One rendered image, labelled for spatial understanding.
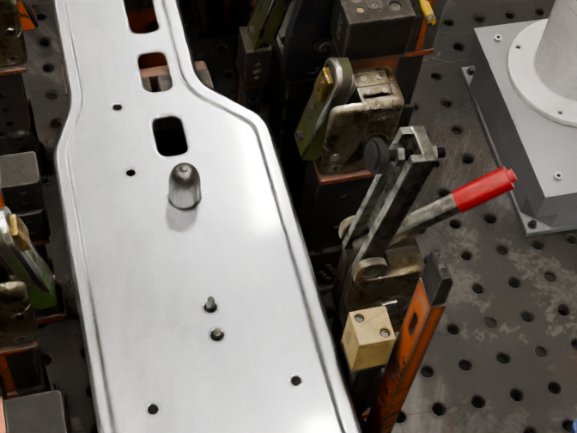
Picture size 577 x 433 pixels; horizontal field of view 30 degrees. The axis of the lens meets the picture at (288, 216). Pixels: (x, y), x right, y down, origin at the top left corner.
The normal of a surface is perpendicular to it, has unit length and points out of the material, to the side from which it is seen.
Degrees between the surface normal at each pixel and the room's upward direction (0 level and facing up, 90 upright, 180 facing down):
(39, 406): 0
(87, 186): 0
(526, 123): 1
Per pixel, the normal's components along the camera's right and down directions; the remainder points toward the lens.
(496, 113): -0.97, 0.15
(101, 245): 0.08, -0.54
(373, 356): 0.24, 0.83
